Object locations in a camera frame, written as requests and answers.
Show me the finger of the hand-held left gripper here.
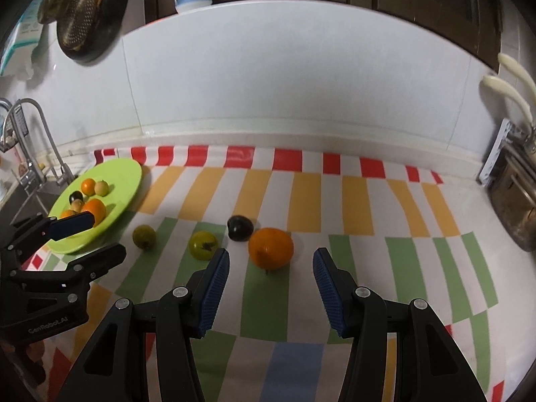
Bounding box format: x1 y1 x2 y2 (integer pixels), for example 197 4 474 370
8 212 96 260
8 244 127 283

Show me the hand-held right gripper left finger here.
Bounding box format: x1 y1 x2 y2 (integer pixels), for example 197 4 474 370
56 248 231 402

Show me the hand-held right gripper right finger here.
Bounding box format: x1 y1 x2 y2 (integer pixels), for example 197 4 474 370
313 248 488 402

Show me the green plate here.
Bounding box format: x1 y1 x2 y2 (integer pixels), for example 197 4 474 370
45 158 143 255

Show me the stainless steel sink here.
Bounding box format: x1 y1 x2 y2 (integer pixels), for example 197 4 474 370
0 176 80 235

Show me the green tomato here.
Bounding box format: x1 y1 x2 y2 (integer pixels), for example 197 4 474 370
188 231 219 260
132 225 157 251

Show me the thin gooseneck faucet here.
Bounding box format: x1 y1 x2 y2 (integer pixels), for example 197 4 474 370
12 98 77 187

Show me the large chrome faucet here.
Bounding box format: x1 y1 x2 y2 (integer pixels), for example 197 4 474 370
0 98 45 195

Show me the striped colourful tablecloth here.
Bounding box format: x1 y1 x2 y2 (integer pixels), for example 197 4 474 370
21 144 507 402

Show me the brass perforated colander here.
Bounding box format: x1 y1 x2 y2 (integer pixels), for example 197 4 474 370
56 0 103 53

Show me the stainless steel pot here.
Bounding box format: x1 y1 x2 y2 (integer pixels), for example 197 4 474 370
490 151 536 252

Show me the black frying pan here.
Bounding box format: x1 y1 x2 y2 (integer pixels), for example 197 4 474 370
54 0 130 64

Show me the metal dish rack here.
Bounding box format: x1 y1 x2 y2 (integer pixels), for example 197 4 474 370
478 119 536 189

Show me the small brass saucepan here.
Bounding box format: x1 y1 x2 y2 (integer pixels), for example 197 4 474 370
38 0 76 23

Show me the white handled knife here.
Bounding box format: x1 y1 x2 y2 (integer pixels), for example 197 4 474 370
481 74 533 128
497 53 536 107

